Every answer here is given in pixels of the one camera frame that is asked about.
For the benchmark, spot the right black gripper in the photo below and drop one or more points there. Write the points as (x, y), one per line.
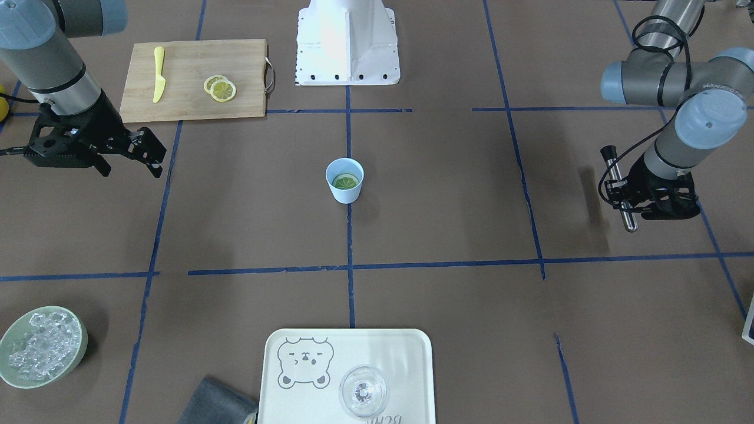
(105, 122)

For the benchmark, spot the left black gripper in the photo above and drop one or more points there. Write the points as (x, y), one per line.
(644, 177)

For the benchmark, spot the steel muddler black tip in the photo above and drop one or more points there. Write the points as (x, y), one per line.
(614, 186)

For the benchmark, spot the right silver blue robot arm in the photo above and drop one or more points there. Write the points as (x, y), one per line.
(36, 46)

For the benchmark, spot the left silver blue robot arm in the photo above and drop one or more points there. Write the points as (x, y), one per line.
(710, 101)

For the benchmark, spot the whole yellow lemon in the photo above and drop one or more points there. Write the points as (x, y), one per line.
(4, 104)

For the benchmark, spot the yellow plastic knife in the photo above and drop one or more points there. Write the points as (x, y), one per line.
(159, 79)

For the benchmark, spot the bamboo cutting board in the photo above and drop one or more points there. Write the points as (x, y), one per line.
(186, 66)

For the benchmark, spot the green bowl of ice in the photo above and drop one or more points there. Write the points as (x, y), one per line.
(42, 346)

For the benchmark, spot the cream bear serving tray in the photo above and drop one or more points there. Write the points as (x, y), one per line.
(303, 369)

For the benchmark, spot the clear wine glass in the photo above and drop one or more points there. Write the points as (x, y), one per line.
(364, 392)

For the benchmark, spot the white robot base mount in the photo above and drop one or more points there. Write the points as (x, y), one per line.
(347, 43)

